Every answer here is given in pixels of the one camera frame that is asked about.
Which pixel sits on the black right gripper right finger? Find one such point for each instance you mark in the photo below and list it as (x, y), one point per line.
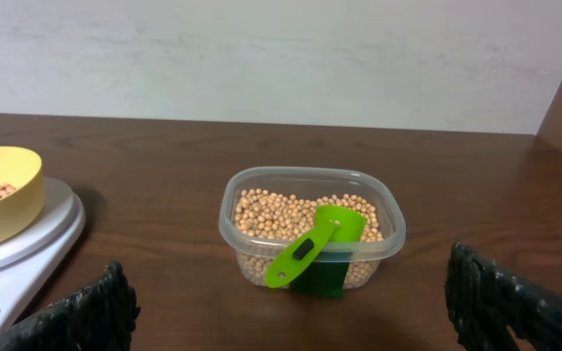
(490, 307)

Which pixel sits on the clear container of soybeans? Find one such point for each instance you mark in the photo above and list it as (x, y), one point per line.
(265, 209)

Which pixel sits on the green plastic scoop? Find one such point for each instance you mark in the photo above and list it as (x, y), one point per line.
(332, 224)

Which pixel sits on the yellow plastic bowl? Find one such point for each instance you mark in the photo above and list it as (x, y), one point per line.
(21, 178)

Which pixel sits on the dark green tape strip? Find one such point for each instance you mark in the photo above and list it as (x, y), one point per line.
(323, 279)

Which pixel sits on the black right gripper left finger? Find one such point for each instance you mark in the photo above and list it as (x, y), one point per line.
(100, 316)

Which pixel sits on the white digital kitchen scale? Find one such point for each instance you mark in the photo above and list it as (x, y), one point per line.
(29, 259)

